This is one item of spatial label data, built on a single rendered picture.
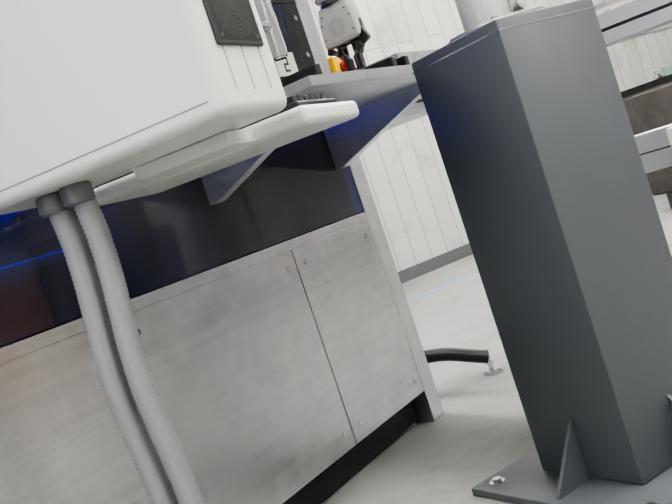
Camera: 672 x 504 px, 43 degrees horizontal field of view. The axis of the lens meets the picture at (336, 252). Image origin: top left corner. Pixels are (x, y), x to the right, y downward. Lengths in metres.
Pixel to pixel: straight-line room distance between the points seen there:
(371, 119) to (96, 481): 1.11
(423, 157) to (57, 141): 4.76
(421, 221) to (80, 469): 4.47
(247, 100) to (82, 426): 0.67
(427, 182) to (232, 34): 4.76
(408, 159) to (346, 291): 3.71
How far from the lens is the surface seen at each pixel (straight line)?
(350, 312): 2.14
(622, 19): 2.77
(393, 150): 5.75
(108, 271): 1.30
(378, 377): 2.19
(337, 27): 2.10
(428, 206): 5.83
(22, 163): 1.30
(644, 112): 5.10
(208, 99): 1.10
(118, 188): 1.47
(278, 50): 1.29
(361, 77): 1.68
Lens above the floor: 0.66
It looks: 3 degrees down
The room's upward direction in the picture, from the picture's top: 19 degrees counter-clockwise
